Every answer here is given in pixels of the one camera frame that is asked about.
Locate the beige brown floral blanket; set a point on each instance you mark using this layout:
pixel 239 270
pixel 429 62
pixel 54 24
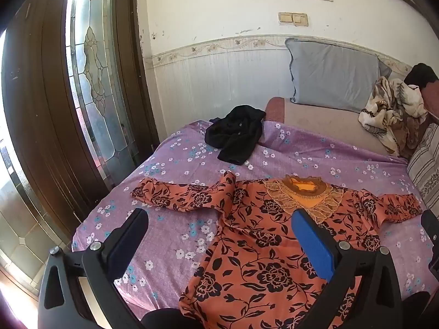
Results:
pixel 387 116

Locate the maroon cushion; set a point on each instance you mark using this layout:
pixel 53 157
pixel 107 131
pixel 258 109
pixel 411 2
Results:
pixel 432 99

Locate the striped white pillow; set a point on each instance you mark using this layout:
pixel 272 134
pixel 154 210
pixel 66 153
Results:
pixel 425 168

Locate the black garment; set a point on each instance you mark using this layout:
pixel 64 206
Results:
pixel 236 133

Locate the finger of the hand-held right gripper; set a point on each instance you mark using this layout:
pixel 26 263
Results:
pixel 431 228

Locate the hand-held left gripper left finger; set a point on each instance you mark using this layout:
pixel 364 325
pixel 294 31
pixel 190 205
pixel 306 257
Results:
pixel 127 238

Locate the purple floral bedsheet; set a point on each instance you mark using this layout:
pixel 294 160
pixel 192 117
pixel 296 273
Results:
pixel 178 219

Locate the grey pillow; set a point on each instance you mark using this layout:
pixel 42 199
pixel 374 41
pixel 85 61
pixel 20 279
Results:
pixel 332 72

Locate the orange black floral blouse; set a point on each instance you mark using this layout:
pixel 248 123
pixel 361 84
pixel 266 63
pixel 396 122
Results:
pixel 260 246

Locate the brown door with patterned glass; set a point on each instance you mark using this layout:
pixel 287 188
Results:
pixel 41 109

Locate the beige wall switch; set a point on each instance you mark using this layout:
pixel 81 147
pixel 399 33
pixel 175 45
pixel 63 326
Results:
pixel 300 19
pixel 285 18

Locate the black cloth bundle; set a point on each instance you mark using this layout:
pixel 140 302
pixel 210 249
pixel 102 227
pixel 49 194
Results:
pixel 420 73

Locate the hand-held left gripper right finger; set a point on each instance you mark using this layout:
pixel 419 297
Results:
pixel 313 243

